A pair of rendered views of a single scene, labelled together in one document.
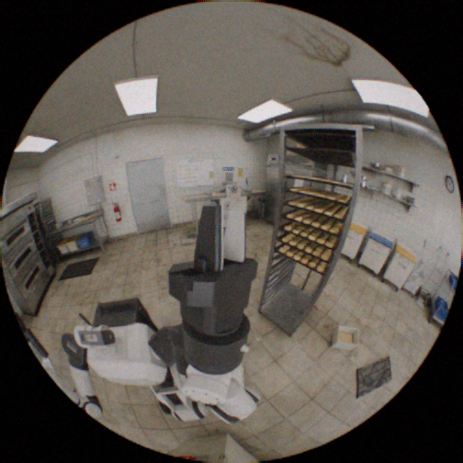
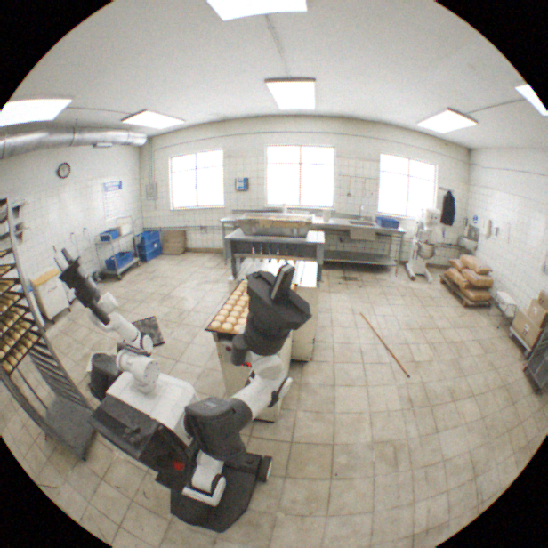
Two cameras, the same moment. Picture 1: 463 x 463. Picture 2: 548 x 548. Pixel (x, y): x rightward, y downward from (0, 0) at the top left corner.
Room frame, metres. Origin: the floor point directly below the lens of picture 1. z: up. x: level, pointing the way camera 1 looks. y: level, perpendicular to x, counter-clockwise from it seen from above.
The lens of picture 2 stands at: (0.08, 0.83, 1.59)
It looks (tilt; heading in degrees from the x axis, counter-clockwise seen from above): 23 degrees down; 218
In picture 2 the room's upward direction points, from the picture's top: straight up
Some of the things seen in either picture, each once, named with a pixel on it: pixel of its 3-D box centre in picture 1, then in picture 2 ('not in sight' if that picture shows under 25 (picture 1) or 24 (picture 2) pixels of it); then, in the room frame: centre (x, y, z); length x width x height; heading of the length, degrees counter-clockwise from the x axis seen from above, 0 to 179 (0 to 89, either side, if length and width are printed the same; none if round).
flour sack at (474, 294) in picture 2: not in sight; (476, 292); (-4.04, 2.14, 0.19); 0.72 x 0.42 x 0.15; 122
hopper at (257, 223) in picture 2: not in sight; (276, 224); (-1.28, -0.21, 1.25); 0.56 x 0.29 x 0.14; 117
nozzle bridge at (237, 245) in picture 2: not in sight; (276, 254); (-1.28, -0.21, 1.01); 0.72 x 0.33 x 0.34; 117
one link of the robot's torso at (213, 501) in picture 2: not in sight; (203, 486); (0.13, 0.40, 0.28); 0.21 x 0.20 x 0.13; 26
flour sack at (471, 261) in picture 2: not in sight; (475, 264); (-4.26, 2.02, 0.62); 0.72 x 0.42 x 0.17; 34
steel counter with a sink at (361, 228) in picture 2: not in sight; (313, 233); (-3.63, -1.16, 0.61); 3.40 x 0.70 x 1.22; 118
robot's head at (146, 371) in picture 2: (95, 338); (139, 369); (0.03, 0.36, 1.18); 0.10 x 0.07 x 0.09; 116
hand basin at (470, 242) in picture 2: not in sight; (469, 237); (-5.20, 1.98, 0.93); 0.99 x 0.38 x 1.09; 28
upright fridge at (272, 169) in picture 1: (293, 194); not in sight; (3.45, -1.67, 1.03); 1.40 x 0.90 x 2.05; 28
